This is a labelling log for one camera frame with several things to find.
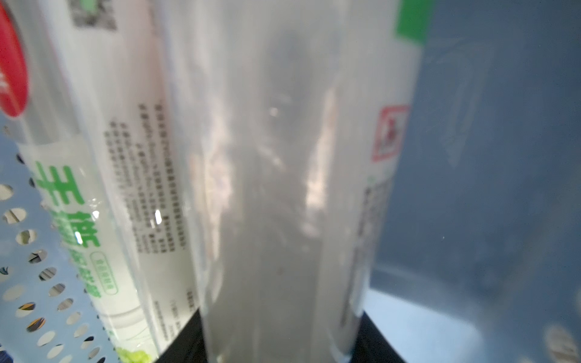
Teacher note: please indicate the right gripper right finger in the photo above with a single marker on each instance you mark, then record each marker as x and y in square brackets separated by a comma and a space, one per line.
[371, 346]

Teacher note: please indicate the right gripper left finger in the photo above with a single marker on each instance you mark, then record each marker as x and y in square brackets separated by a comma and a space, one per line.
[188, 347]

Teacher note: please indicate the light blue plastic basket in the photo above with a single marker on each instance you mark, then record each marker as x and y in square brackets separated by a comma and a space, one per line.
[479, 254]

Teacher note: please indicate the plastic wrap roll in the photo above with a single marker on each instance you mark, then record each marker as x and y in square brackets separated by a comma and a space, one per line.
[43, 123]
[290, 119]
[109, 52]

